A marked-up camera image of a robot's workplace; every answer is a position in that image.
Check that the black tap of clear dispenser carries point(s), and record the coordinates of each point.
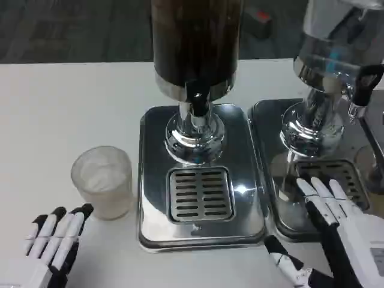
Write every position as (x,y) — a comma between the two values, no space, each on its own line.
(366,84)

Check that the dark drink dispenser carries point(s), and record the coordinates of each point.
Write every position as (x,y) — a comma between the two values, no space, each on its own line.
(195,39)

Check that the clear ribbed glass cup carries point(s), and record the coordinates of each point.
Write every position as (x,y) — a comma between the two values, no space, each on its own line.
(102,186)

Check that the clear drink dispenser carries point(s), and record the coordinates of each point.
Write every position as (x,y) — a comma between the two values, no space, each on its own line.
(327,51)

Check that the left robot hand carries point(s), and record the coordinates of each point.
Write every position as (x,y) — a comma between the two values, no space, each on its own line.
(45,240)

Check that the steel drip tray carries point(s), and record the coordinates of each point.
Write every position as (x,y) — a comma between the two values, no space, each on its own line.
(246,210)
(267,144)

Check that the black box with red label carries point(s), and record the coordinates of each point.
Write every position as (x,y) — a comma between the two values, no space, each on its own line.
(259,24)

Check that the black tap of dark dispenser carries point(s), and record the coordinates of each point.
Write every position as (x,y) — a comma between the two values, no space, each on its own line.
(197,99)

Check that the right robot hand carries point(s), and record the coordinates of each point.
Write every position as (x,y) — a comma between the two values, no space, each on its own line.
(354,240)

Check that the steel slotted tray grid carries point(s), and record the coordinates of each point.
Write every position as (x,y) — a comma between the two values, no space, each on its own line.
(201,195)
(351,174)

